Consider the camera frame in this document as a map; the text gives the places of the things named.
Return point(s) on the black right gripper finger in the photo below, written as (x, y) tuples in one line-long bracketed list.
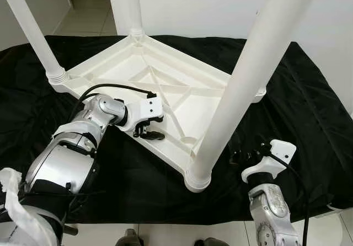
[(235, 146)]

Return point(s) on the white plastic children table top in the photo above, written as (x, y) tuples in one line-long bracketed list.
[(182, 108)]

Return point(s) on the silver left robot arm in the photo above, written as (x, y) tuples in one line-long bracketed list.
[(99, 111)]

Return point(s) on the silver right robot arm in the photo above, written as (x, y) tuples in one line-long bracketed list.
[(270, 207)]

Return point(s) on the black cloth table cover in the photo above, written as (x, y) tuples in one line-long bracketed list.
[(309, 119)]

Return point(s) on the grey robot right leg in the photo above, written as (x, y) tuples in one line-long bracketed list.
[(207, 241)]

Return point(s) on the grey robot leg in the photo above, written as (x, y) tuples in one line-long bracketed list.
[(129, 238), (207, 241)]

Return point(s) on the grey robot left leg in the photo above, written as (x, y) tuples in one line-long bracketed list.
[(129, 238)]

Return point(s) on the white crumpled cloth strip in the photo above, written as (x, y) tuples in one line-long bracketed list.
[(16, 213)]

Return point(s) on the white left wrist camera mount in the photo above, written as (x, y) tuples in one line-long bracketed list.
[(146, 108)]

